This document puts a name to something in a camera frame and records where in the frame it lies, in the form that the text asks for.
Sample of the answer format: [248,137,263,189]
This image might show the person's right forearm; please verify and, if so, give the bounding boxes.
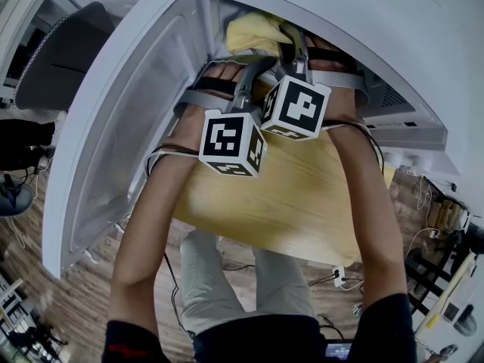
[324,87,408,312]

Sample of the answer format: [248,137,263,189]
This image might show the black metal rack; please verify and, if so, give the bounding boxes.
[403,225,481,317]

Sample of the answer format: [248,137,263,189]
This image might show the person's left hand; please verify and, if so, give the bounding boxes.
[194,60,247,101]

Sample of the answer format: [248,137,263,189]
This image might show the grey chair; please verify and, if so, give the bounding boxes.
[14,1,116,112]

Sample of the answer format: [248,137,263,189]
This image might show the white power strip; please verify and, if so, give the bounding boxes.
[331,264,347,289]

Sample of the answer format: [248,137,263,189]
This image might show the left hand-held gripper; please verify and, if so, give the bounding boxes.
[173,56,277,178]

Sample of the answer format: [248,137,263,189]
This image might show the blue-grey round stool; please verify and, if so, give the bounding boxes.
[0,181,36,218]

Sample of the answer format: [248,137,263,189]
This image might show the black bag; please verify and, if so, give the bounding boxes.
[0,118,57,172]

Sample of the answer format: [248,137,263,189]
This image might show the white cabinet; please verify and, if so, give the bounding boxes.
[0,0,56,104]

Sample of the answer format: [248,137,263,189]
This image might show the small lit screen device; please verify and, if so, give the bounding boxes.
[324,340,355,360]

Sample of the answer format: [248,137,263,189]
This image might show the white left gripper cable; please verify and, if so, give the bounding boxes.
[144,144,201,177]

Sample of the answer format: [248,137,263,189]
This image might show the person's light grey trousers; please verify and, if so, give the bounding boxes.
[179,228,318,337]

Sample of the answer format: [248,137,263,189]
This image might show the white microwave door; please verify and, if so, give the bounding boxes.
[40,0,213,280]

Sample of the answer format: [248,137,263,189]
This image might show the yellow cloth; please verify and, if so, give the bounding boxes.
[225,11,296,53]

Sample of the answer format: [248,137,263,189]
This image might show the black floor cable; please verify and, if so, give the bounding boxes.
[163,251,191,334]

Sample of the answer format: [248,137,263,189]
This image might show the person's black shirt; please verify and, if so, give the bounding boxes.
[104,292,417,363]

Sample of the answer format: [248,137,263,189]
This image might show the person's left forearm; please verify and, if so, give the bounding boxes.
[109,102,207,334]

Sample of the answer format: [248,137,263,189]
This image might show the person's right hand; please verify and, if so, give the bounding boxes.
[304,35,359,72]

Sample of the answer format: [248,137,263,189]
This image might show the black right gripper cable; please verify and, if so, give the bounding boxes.
[321,121,387,175]

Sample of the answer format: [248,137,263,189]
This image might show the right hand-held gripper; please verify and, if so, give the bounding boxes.
[260,23,372,141]

